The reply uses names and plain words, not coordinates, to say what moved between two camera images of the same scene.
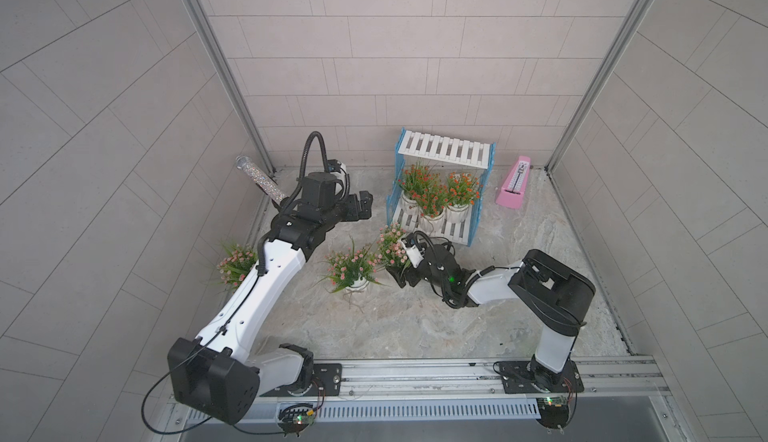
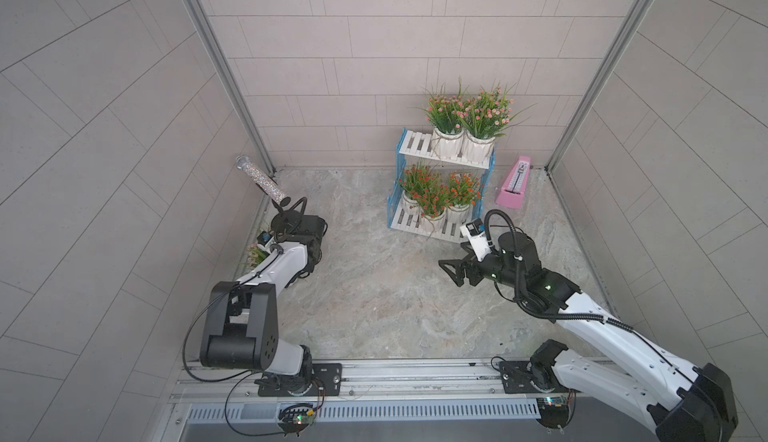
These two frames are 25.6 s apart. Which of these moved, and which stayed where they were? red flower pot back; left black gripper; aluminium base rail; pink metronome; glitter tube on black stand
Moved: left black gripper
Stayed: aluminium base rail; red flower pot back; pink metronome; glitter tube on black stand
